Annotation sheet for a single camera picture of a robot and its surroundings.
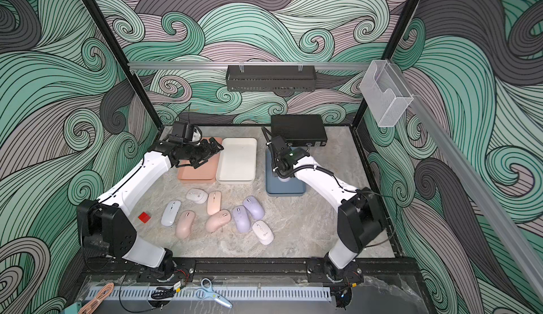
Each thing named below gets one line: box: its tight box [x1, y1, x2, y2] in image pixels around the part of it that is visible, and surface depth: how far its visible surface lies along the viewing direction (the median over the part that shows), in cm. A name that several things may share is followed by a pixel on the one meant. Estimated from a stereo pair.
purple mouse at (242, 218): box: [231, 205, 251, 234], surface depth 85 cm
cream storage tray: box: [215, 137, 258, 185], surface depth 106 cm
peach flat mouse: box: [207, 190, 223, 215], surface depth 91 cm
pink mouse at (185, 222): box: [175, 210, 196, 240], surface depth 84 cm
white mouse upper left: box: [185, 188, 209, 204], surface depth 92 cm
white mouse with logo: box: [251, 219, 275, 246], surface depth 82 cm
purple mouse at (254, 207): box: [242, 195, 266, 220], surface depth 89 cm
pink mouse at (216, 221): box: [205, 209, 232, 233], surface depth 85 cm
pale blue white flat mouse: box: [161, 200, 181, 228], surface depth 87 cm
